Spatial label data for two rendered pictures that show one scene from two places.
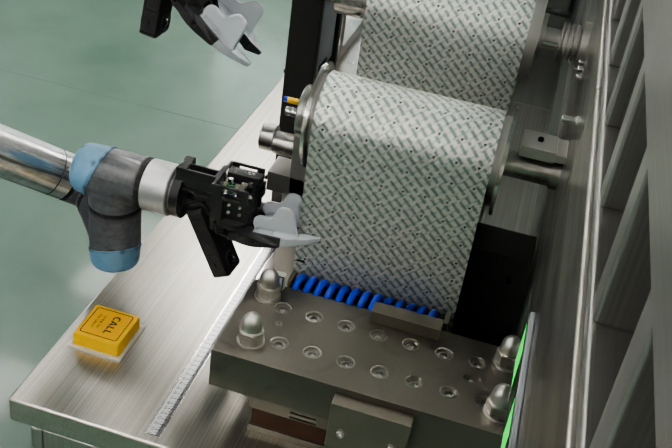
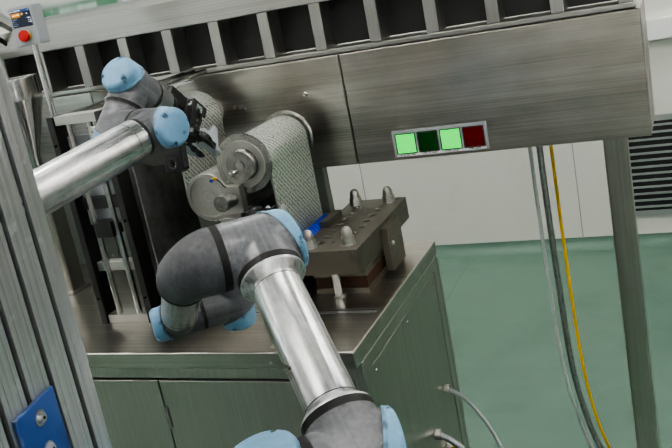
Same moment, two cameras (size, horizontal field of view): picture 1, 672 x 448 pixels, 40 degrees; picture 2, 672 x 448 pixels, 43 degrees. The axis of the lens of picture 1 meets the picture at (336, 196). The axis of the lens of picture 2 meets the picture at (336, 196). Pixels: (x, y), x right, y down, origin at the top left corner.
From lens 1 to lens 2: 202 cm
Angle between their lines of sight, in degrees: 72
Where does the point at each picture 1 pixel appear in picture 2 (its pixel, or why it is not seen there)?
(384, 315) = (330, 219)
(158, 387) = (340, 317)
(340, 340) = not seen: hidden behind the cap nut
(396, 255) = (303, 200)
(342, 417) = (390, 233)
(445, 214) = (305, 164)
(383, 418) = (394, 220)
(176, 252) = (205, 339)
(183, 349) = not seen: hidden behind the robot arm
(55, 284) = not seen: outside the picture
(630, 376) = not seen: outside the picture
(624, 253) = not seen: outside the picture
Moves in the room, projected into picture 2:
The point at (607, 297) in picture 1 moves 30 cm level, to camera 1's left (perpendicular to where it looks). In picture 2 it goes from (499, 12) to (501, 24)
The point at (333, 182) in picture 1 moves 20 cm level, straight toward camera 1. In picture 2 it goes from (280, 179) to (361, 167)
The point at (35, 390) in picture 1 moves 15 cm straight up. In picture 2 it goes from (345, 346) to (332, 279)
